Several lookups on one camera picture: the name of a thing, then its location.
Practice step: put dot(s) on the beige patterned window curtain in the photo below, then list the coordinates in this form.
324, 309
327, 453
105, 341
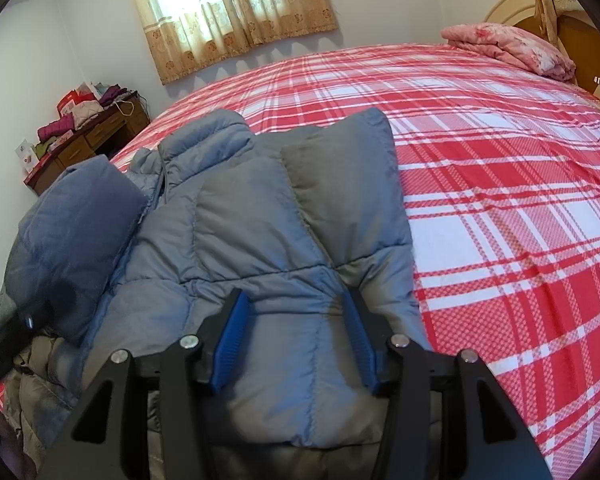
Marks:
545, 0
230, 15

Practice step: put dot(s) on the wooden bed headboard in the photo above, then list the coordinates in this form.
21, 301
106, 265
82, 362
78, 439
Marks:
582, 42

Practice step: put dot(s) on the magenta folded clothes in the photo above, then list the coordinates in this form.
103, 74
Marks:
56, 129

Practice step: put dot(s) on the red gift box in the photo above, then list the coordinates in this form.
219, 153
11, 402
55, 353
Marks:
70, 102

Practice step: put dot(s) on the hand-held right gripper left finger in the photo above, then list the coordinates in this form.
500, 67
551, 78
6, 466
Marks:
230, 340

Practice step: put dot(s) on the red plaid bed sheet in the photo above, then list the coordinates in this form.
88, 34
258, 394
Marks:
490, 185

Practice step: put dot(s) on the grey-blue puffer jacket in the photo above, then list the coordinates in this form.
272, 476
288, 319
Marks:
260, 220

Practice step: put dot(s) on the green folded cloth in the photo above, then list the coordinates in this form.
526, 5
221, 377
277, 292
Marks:
44, 149

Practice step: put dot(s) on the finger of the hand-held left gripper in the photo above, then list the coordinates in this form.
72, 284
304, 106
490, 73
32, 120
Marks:
15, 327

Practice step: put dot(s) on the white card with red print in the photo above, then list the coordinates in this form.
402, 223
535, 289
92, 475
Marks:
26, 156

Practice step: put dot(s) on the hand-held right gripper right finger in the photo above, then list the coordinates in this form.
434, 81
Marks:
361, 345

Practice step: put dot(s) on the purple folded clothes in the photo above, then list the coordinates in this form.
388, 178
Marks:
112, 95

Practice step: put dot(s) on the brown wooden desk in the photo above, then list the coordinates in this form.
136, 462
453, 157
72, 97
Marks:
100, 135

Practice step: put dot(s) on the pink floral folded quilt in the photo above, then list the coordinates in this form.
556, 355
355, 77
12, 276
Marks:
510, 47

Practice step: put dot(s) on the pink quilted cloth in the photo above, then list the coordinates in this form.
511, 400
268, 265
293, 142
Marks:
87, 112

